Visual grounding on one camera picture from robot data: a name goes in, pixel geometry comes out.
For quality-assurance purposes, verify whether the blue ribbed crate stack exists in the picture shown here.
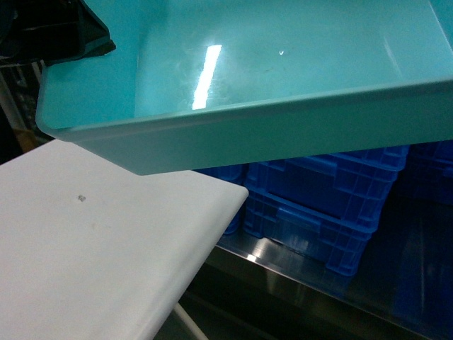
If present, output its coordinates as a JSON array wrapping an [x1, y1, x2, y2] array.
[[199, 145, 410, 276]]

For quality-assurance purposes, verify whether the teal plastic tray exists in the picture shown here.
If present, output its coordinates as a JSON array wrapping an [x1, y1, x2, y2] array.
[[36, 1, 452, 175]]

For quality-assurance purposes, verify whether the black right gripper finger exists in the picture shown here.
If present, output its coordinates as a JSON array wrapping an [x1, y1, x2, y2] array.
[[1, 1, 116, 64]]

